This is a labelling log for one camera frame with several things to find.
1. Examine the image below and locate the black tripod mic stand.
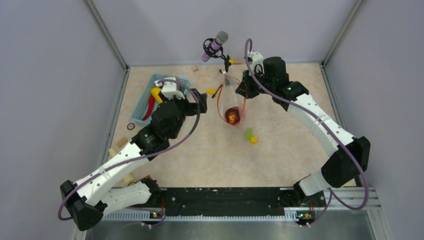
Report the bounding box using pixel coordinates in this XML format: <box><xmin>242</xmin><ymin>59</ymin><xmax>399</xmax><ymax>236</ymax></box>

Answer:
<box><xmin>202</xmin><ymin>38</ymin><xmax>233</xmax><ymax>99</ymax></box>

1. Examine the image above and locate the small yellow toy cube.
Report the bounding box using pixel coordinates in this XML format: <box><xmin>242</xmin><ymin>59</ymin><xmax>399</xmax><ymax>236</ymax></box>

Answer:
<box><xmin>249</xmin><ymin>136</ymin><xmax>258</xmax><ymax>144</ymax></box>

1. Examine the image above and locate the yellow toy squash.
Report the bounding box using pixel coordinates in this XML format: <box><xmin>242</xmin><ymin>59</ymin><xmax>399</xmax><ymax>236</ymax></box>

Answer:
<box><xmin>150</xmin><ymin>87</ymin><xmax>163</xmax><ymax>104</ymax></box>

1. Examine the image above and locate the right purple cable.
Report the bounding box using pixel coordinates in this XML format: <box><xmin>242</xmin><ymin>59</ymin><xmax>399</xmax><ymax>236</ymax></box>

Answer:
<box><xmin>244</xmin><ymin>38</ymin><xmax>370</xmax><ymax>213</ymax></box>

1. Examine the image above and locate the green toy block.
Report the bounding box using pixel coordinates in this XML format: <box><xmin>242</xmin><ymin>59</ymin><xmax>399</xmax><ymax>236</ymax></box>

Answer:
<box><xmin>244</xmin><ymin>128</ymin><xmax>253</xmax><ymax>140</ymax></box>

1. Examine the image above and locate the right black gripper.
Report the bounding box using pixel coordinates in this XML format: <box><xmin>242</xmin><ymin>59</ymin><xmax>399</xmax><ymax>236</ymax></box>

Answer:
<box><xmin>235</xmin><ymin>67</ymin><xmax>275</xmax><ymax>100</ymax></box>

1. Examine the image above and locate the clear zip top bag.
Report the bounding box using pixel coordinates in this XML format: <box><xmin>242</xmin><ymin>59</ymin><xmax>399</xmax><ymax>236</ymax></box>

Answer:
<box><xmin>216</xmin><ymin>73</ymin><xmax>247</xmax><ymax>127</ymax></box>

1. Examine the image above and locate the red toy apple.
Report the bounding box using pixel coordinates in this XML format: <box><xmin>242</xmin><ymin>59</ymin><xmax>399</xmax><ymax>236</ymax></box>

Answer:
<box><xmin>229</xmin><ymin>115</ymin><xmax>243</xmax><ymax>126</ymax></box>

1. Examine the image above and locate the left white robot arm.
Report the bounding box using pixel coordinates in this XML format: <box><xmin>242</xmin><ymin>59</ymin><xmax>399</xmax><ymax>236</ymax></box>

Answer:
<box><xmin>57</xmin><ymin>77</ymin><xmax>208</xmax><ymax>231</ymax></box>

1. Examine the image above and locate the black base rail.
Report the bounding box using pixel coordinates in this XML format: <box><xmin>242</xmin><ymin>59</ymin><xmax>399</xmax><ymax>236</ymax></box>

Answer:
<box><xmin>135</xmin><ymin>187</ymin><xmax>326</xmax><ymax>217</ymax></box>

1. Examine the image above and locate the light blue plastic basket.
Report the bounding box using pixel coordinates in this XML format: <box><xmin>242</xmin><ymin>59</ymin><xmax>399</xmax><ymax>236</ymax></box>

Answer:
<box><xmin>130</xmin><ymin>73</ymin><xmax>190</xmax><ymax>127</ymax></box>

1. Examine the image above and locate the red toy chili pepper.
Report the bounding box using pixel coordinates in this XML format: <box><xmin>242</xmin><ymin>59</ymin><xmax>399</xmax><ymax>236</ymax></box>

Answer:
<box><xmin>141</xmin><ymin>95</ymin><xmax>156</xmax><ymax>121</ymax></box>

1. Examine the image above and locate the yellow rectangular block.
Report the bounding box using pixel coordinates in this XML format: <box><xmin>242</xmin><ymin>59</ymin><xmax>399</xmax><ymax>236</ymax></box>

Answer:
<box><xmin>206</xmin><ymin>88</ymin><xmax>216</xmax><ymax>95</ymax></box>

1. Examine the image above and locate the purple microphone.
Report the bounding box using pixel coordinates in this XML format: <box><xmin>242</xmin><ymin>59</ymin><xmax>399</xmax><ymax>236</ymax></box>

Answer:
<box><xmin>201</xmin><ymin>31</ymin><xmax>229</xmax><ymax>63</ymax></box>

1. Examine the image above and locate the cream toy cylinder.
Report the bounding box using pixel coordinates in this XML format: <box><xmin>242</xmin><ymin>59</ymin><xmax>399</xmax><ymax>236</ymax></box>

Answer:
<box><xmin>108</xmin><ymin>148</ymin><xmax>117</xmax><ymax>158</ymax></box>

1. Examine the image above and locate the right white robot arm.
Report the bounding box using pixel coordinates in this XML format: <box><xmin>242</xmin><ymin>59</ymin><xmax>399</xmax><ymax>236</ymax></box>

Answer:
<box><xmin>235</xmin><ymin>56</ymin><xmax>371</xmax><ymax>206</ymax></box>

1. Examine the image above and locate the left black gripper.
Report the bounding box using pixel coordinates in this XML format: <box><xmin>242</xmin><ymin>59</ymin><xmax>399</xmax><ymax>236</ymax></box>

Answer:
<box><xmin>159</xmin><ymin>87</ymin><xmax>207</xmax><ymax>139</ymax></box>

